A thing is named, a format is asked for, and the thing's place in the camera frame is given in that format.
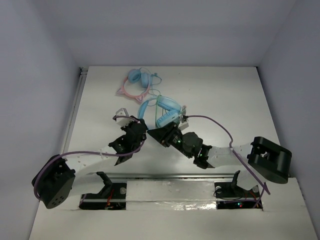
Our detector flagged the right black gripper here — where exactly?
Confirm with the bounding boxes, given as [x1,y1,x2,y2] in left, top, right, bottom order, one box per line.
[148,121,193,159]

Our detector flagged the light blue headphones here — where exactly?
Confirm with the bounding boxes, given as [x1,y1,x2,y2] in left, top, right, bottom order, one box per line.
[137,95,182,129]

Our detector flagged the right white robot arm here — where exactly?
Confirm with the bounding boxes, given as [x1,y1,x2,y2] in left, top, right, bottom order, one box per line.
[147,122,292,197]

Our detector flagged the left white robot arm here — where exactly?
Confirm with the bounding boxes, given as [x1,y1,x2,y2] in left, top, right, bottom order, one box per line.
[31,115,148,209]

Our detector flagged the pink cat-ear headphones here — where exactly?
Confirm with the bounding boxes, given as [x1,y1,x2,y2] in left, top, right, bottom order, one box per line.
[116,68,153,104]

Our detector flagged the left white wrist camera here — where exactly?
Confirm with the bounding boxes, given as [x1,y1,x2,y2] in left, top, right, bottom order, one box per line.
[112,108,132,127]

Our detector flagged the aluminium rail left side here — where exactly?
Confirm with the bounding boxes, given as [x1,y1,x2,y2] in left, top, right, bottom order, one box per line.
[59,67,89,153]

